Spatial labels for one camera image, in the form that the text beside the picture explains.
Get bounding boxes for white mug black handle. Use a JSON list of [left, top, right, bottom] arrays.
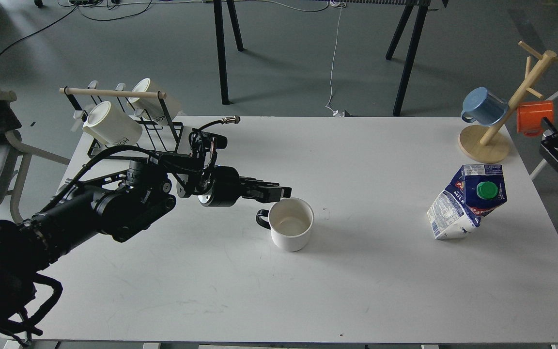
[[255, 197, 315, 252]]

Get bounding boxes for cream mug front on rack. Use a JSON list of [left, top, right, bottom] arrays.
[[82, 101, 142, 146]]

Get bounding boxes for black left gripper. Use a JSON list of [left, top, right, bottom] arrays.
[[198, 166, 292, 207]]

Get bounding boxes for cream mug on rack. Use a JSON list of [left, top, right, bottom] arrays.
[[127, 78, 183, 126], [82, 101, 142, 146]]

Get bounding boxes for black wire mug rack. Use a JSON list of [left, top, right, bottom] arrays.
[[60, 82, 184, 158]]

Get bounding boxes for white cable on floor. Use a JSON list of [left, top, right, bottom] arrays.
[[325, 0, 352, 118]]

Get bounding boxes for blue white milk carton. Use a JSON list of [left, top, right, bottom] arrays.
[[427, 164, 508, 240]]

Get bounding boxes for black table legs left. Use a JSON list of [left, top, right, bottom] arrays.
[[213, 0, 245, 105]]

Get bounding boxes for orange mug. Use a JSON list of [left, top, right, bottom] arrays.
[[516, 101, 554, 137]]

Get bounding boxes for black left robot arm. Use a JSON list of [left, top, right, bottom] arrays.
[[0, 126, 292, 347]]

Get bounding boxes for black table legs right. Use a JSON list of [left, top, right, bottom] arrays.
[[385, 0, 431, 116]]

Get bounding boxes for wooden mug tree stand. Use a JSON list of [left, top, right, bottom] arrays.
[[458, 41, 558, 164]]

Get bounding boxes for cream mug rear on rack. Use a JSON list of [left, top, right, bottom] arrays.
[[127, 78, 183, 126]]

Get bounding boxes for blue enamel mug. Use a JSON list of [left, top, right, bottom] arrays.
[[460, 87, 509, 127]]

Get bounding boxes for black cable on floor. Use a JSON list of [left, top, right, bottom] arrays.
[[0, 0, 154, 56]]

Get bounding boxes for black table legs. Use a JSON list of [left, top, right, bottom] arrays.
[[385, 0, 431, 116], [213, 0, 245, 105]]

